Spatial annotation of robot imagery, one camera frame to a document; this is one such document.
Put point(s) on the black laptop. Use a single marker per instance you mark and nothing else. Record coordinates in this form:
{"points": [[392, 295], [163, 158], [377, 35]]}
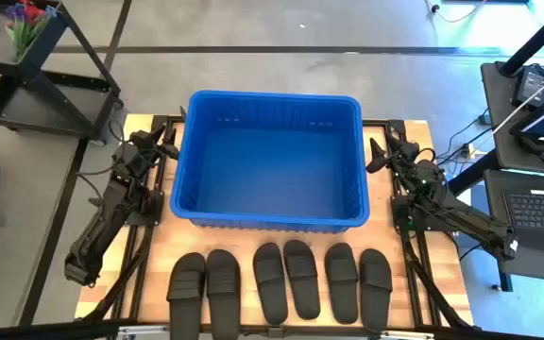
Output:
{"points": [[541, 212]]}

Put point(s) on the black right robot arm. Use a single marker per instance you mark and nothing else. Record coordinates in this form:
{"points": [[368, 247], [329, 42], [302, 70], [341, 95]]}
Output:
{"points": [[465, 219]]}

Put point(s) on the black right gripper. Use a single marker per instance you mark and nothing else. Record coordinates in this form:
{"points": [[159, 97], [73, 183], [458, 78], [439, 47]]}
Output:
{"points": [[416, 163]]}

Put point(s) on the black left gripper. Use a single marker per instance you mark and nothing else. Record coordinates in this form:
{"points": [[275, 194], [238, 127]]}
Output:
{"points": [[144, 150]]}

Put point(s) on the black crossbar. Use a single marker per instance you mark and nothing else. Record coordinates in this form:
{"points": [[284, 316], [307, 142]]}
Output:
{"points": [[40, 330]]}

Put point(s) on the artificial flower bunch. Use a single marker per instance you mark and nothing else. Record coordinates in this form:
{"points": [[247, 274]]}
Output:
{"points": [[25, 23]]}

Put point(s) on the black desk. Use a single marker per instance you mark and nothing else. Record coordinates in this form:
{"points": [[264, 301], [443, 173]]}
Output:
{"points": [[501, 137], [498, 189]]}

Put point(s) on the black power adapter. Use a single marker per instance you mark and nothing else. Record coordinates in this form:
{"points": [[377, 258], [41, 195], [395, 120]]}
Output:
{"points": [[532, 85]]}

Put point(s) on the blue plastic bin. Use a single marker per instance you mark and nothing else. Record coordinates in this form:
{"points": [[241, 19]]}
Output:
{"points": [[272, 165]]}

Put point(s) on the black shelf cart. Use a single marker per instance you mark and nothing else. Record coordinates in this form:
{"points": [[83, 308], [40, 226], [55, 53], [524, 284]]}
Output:
{"points": [[40, 101]]}

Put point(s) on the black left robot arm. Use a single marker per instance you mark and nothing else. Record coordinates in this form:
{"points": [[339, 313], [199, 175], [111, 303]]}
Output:
{"points": [[111, 208]]}

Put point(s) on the black metal pole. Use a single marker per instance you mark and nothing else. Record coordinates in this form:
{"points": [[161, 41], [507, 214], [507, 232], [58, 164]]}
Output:
{"points": [[536, 40], [472, 172]]}

